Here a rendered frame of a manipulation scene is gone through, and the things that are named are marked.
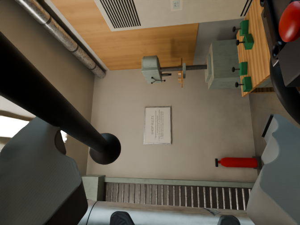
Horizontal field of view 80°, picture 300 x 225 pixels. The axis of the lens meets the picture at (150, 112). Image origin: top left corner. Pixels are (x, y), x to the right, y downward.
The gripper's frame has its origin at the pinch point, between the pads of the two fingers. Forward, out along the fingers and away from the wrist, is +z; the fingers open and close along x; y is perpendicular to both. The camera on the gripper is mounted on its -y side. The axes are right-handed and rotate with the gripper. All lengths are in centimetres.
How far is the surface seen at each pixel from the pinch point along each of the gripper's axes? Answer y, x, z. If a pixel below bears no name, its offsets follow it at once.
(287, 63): -1.4, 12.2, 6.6
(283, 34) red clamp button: -4.1, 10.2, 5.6
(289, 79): -0.1, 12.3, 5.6
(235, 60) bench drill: 45, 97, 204
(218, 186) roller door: 217, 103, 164
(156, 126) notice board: 167, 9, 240
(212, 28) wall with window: 15, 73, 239
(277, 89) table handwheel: 5.4, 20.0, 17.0
